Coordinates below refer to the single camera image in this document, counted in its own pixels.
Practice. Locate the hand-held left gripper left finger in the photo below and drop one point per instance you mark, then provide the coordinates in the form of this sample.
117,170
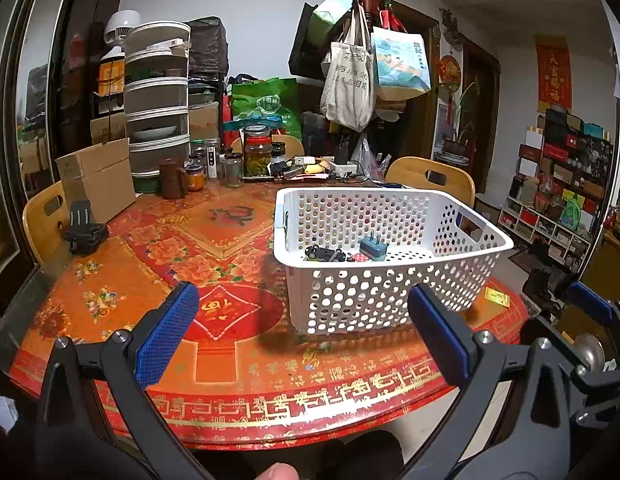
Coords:
164,335

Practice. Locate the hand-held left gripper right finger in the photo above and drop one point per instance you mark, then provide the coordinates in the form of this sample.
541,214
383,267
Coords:
440,335

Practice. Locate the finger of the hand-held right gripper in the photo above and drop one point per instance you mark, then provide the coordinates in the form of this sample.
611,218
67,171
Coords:
590,300
540,287

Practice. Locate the blue plug adapter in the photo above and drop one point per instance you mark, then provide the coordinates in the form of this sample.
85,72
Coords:
372,249

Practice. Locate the white perforated plastic basket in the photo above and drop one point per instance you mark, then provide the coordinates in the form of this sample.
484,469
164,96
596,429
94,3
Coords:
390,194

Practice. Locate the person's left hand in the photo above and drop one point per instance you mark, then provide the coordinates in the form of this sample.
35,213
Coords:
277,472

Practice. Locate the small yellow card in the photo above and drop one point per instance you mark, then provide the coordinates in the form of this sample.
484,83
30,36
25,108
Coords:
496,297

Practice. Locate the shelf with boxes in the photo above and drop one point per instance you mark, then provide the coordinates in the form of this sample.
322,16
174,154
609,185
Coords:
555,195

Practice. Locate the red polka dot item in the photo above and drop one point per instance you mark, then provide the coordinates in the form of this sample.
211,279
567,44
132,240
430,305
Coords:
359,258

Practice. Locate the black phone stand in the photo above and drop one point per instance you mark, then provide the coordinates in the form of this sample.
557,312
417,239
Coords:
84,235

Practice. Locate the black toy car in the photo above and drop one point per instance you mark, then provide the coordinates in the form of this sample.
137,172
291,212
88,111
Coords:
325,254

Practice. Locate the brown ceramic mug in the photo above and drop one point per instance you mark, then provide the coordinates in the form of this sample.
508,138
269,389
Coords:
172,178

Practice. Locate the small orange jar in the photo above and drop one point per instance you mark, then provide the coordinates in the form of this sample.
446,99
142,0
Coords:
195,178

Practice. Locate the open cardboard box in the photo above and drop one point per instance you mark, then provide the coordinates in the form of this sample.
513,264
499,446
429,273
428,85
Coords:
97,180

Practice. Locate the empty glass jar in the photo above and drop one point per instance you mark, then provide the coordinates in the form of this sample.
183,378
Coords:
233,170

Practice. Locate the potted plant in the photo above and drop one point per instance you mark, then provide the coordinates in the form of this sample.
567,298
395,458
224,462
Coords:
460,127

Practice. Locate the clear plastic bag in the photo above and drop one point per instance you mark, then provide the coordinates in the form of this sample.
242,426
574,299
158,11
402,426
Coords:
364,155

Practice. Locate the white power strip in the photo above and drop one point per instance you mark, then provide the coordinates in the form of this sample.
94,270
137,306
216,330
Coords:
342,165

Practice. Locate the black charger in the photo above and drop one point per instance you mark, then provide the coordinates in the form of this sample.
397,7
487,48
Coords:
280,168

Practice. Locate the pickle jar with red lid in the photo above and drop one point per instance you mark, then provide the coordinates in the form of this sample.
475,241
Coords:
257,155

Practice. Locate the brown cardboard box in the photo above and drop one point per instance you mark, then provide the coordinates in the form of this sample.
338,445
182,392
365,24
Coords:
204,121

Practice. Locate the tiered mesh food cover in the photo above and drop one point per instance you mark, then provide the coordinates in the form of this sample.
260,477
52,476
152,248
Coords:
157,100

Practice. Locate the red hanging ornament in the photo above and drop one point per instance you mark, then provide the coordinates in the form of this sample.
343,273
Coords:
447,70

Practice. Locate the green shopping bag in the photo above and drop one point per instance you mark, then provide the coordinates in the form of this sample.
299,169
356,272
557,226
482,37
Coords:
267,105

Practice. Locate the illustrated tote bag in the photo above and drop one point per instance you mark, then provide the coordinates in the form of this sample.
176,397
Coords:
402,65

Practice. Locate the beige tote bag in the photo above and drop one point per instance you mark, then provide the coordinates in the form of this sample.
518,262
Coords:
347,85

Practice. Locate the black covered appliance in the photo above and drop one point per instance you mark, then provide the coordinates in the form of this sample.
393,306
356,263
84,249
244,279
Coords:
207,45

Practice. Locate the white fan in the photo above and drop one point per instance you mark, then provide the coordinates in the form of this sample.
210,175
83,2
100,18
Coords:
120,27

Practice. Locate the black hanging bag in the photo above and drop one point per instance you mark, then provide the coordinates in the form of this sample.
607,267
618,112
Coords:
305,45

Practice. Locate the green gift bag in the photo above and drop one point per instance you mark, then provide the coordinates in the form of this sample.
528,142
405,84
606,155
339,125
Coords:
330,12

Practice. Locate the red wall scroll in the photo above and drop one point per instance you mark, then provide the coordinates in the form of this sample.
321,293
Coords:
554,72

